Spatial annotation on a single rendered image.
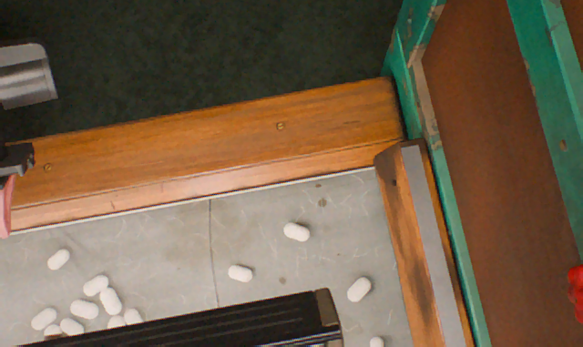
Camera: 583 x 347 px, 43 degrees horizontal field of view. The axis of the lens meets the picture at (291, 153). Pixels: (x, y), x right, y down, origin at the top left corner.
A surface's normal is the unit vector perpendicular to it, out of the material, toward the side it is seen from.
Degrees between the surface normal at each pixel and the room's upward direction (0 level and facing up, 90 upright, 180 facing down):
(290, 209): 0
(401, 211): 67
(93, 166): 0
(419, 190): 0
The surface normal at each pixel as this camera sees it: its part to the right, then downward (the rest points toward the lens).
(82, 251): 0.00, -0.25
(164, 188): 0.12, 0.49
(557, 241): -0.98, 0.18
